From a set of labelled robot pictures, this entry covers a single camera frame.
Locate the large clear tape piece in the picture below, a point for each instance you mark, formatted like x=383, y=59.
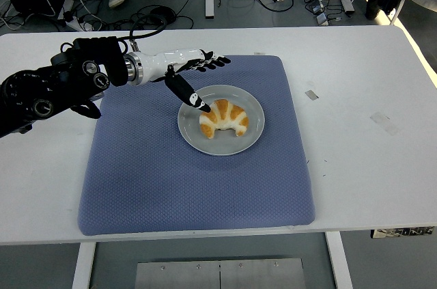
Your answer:
x=384, y=123

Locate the black white label sticker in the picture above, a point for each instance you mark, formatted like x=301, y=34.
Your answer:
x=403, y=232

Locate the white power strip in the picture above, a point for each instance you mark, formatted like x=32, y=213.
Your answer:
x=75, y=24

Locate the croissant bread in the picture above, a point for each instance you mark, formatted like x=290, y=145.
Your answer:
x=225, y=114

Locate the grey round plate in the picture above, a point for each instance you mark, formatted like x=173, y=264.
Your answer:
x=222, y=147

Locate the blue quilted mat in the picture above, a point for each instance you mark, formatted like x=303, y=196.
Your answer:
x=153, y=183

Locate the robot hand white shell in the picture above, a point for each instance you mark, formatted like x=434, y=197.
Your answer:
x=157, y=61

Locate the grey metal plate with screws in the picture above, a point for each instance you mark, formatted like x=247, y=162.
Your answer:
x=218, y=275

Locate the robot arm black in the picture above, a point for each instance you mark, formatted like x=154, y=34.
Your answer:
x=34, y=91

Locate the grey power adapter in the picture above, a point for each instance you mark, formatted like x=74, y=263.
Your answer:
x=322, y=20

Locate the small grey tape piece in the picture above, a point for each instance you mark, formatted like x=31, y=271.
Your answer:
x=311, y=95

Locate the white table leg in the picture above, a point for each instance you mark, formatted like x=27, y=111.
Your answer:
x=83, y=265
x=339, y=261

